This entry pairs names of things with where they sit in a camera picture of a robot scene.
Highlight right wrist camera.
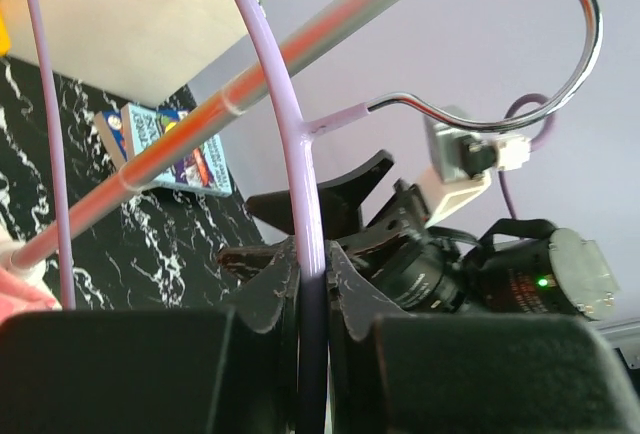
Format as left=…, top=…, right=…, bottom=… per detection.
left=416, top=117, right=531, bottom=227

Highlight treehouse children's book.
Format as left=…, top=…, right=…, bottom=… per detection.
left=93, top=103, right=233, bottom=197

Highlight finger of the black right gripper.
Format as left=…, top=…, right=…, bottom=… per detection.
left=217, top=237, right=299, bottom=282

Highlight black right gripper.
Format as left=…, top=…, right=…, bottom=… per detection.
left=245, top=149, right=475, bottom=313

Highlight lilac wire clothes hanger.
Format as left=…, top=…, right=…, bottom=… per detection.
left=9, top=0, right=603, bottom=433

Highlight pink patterned shorts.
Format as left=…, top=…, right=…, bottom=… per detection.
left=1, top=227, right=62, bottom=322

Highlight yellow plastic crate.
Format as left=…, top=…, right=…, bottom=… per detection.
left=0, top=17, right=11, bottom=57

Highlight white storage box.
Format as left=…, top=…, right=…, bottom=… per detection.
left=0, top=0, right=266, bottom=108

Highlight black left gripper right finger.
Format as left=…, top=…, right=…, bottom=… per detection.
left=326, top=243, right=639, bottom=433

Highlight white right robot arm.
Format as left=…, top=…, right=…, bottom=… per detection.
left=318, top=150, right=619, bottom=321

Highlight silver clothes rack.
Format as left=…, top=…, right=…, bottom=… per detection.
left=9, top=0, right=464, bottom=280

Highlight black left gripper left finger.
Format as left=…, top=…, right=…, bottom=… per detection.
left=0, top=239, right=302, bottom=434

